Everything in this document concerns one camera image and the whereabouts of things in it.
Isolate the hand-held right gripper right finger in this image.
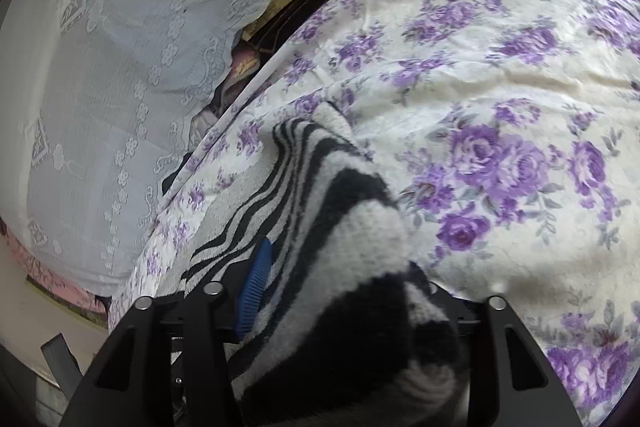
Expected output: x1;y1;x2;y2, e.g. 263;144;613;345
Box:
427;282;583;427

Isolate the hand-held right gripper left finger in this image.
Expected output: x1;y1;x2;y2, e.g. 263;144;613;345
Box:
59;238;275;427

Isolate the pink patterned cloth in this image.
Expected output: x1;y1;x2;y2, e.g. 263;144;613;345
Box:
190;42;263;142

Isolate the purple floral bedsheet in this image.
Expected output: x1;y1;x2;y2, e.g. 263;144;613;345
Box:
107;0;640;418

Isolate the white lace cloth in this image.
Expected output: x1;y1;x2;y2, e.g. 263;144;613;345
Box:
0;0;416;295

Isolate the grey flat object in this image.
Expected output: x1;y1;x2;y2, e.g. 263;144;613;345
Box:
40;332;86;403

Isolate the black white striped knit sweater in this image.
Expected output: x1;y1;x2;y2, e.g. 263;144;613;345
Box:
180;102;473;427

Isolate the pink blanket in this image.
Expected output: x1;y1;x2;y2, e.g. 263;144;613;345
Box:
0;217;111;325

